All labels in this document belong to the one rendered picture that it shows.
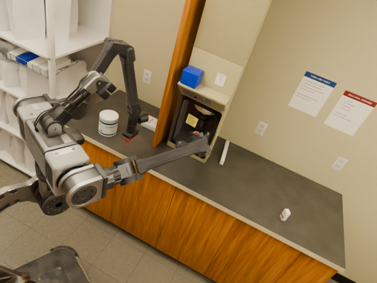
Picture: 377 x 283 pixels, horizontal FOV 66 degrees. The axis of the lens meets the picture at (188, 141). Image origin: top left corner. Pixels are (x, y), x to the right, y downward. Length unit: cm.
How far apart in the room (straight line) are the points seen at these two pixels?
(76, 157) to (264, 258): 149
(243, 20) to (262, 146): 111
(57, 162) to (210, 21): 111
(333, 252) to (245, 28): 143
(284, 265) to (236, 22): 155
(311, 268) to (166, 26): 195
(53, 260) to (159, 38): 178
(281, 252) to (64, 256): 150
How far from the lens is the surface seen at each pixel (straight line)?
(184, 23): 169
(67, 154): 113
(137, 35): 247
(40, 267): 234
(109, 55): 146
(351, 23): 208
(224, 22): 171
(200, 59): 180
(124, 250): 266
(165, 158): 121
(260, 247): 211
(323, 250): 206
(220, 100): 173
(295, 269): 219
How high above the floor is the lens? 230
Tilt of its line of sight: 37 degrees down
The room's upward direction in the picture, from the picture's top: 18 degrees clockwise
